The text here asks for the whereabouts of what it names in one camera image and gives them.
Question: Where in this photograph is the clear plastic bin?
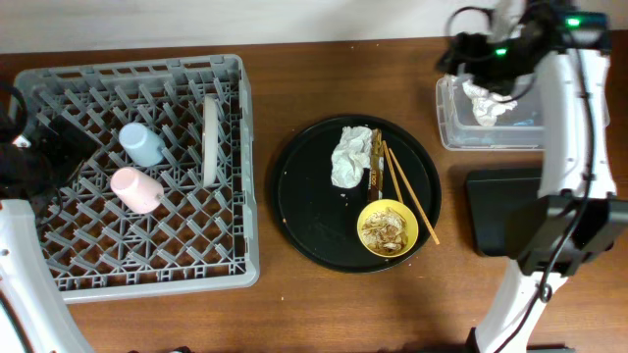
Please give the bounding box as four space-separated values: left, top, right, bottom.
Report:
435 51 611 152

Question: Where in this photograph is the white round plate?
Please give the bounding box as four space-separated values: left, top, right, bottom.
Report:
202 95 219 188

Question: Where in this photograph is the large white napkin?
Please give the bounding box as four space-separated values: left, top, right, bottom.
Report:
331 126 373 189

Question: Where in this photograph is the round black tray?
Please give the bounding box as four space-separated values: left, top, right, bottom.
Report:
268 115 442 273

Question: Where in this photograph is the light blue cup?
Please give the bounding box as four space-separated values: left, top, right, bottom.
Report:
119 123 165 167

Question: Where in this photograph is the yellow bowl with food scraps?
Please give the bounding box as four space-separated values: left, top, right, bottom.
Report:
356 199 419 258

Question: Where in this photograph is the wooden chopstick right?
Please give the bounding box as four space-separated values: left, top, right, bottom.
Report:
388 147 441 245

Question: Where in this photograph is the pink cup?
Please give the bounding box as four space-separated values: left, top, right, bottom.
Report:
110 167 165 214

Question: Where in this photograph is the wooden chopstick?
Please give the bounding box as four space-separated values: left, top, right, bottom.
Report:
388 147 441 245
382 140 404 204

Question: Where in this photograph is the small white napkin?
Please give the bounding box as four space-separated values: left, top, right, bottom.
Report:
462 80 517 126

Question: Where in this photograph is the grey dishwasher rack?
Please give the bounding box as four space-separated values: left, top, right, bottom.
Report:
15 54 259 303

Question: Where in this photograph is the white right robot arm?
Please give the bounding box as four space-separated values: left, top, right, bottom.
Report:
437 1 627 352

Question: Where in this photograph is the wooden chopstick left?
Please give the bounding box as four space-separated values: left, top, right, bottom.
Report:
382 140 404 204

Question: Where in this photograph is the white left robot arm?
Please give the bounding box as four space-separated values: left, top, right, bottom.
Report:
1 82 97 352

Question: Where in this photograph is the brown gold snack wrapper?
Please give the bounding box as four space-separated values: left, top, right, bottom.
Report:
367 128 384 202

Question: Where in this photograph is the black rectangular tray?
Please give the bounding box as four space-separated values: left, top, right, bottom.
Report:
463 166 615 258

